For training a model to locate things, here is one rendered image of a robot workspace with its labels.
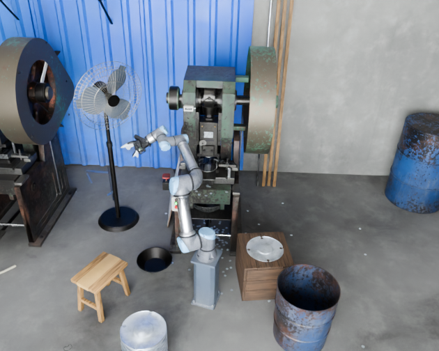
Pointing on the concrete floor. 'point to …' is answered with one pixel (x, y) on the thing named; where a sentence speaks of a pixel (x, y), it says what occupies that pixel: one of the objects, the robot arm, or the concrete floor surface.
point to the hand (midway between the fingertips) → (126, 152)
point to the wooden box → (259, 268)
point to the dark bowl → (154, 259)
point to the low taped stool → (99, 280)
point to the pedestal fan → (101, 90)
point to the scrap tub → (304, 307)
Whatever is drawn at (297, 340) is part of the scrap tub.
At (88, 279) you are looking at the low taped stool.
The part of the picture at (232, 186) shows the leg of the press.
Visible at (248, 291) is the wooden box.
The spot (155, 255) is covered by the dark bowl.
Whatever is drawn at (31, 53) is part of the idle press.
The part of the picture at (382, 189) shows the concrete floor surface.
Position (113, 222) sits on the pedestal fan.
